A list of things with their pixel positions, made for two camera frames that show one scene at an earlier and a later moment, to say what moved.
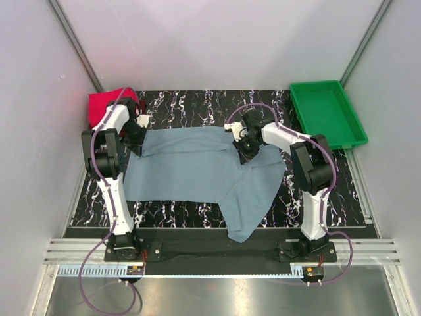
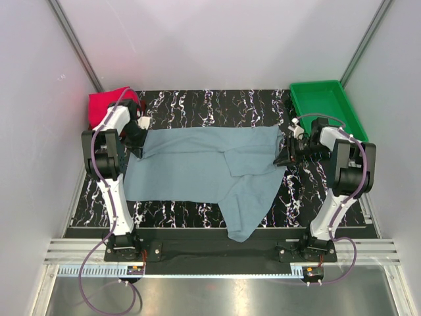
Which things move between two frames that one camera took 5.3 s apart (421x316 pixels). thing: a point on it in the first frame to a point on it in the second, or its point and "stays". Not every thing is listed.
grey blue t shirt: (202, 164) stays
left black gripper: (137, 142) stays
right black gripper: (244, 156) to (283, 159)
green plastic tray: (323, 108) stays
